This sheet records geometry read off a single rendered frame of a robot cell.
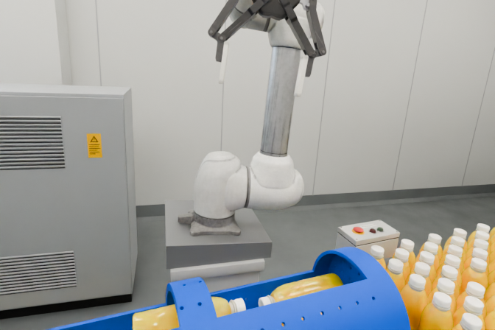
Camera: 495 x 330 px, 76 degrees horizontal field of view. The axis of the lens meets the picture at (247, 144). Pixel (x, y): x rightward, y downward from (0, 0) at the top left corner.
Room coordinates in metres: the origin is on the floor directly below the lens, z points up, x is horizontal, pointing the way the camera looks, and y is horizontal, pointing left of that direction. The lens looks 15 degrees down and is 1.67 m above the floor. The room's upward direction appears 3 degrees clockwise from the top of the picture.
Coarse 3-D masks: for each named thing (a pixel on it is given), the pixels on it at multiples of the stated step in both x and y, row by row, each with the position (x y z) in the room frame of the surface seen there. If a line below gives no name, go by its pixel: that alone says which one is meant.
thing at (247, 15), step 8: (264, 0) 0.55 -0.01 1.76; (248, 8) 0.55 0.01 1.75; (256, 8) 0.55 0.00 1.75; (240, 16) 0.55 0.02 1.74; (248, 16) 0.55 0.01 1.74; (232, 24) 0.55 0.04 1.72; (240, 24) 0.55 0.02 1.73; (224, 32) 0.55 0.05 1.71; (232, 32) 0.55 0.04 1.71; (224, 40) 0.55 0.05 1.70
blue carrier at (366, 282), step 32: (320, 256) 0.75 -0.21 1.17; (352, 256) 0.66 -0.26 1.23; (192, 288) 0.52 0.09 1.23; (256, 288) 0.70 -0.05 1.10; (352, 288) 0.57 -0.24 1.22; (384, 288) 0.58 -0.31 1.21; (96, 320) 0.56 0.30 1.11; (128, 320) 0.58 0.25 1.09; (192, 320) 0.45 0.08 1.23; (224, 320) 0.46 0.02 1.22; (256, 320) 0.47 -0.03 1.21; (288, 320) 0.48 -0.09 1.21; (320, 320) 0.50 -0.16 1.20; (352, 320) 0.51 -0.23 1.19; (384, 320) 0.53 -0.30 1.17
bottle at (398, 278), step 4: (388, 268) 0.82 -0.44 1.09; (388, 272) 0.82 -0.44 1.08; (392, 272) 0.81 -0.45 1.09; (396, 272) 0.80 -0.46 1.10; (400, 272) 0.81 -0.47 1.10; (392, 276) 0.80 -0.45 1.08; (396, 276) 0.80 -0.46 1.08; (400, 276) 0.80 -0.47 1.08; (396, 280) 0.80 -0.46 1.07; (400, 280) 0.80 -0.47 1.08; (404, 280) 0.81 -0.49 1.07; (396, 284) 0.79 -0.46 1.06; (400, 284) 0.79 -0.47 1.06; (404, 284) 0.80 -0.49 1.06; (400, 288) 0.79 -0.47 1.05
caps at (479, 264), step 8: (480, 224) 1.10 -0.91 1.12; (456, 232) 1.03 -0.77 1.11; (464, 232) 1.03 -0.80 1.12; (480, 232) 1.04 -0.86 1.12; (432, 240) 0.98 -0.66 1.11; (440, 240) 0.98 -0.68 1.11; (456, 240) 0.97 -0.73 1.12; (464, 240) 0.97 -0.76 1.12; (480, 240) 0.98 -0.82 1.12; (456, 248) 0.92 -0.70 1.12; (480, 248) 0.93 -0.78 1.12; (480, 256) 0.90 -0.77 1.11; (472, 264) 0.85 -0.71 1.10; (480, 264) 0.84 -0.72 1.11
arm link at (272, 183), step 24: (288, 48) 1.09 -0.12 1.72; (288, 72) 1.09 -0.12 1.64; (288, 96) 1.09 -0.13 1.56; (264, 120) 1.11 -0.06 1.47; (288, 120) 1.09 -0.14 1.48; (264, 144) 1.09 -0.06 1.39; (288, 144) 1.11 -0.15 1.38; (264, 168) 1.04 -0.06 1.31; (288, 168) 1.06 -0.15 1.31; (264, 192) 1.02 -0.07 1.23; (288, 192) 1.04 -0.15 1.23
